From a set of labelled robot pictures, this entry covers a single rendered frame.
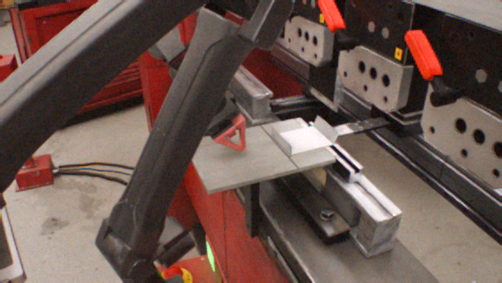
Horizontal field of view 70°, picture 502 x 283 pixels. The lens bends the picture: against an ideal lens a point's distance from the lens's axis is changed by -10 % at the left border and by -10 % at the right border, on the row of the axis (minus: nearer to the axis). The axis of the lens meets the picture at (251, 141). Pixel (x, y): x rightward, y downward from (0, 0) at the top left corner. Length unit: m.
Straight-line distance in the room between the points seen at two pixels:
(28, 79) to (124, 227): 0.26
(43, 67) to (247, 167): 0.49
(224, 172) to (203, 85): 0.32
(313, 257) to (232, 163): 0.23
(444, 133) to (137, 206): 0.39
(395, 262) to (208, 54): 0.52
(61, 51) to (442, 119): 0.42
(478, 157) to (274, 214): 0.47
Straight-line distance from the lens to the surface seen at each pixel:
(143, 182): 0.50
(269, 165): 0.76
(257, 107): 1.14
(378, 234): 0.74
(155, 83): 1.60
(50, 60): 0.35
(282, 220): 0.82
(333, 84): 0.77
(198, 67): 0.45
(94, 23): 0.35
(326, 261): 0.75
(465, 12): 0.49
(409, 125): 0.93
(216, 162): 0.77
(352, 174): 0.77
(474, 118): 0.48
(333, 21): 0.62
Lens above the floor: 1.43
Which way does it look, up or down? 31 degrees down
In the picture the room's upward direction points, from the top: straight up
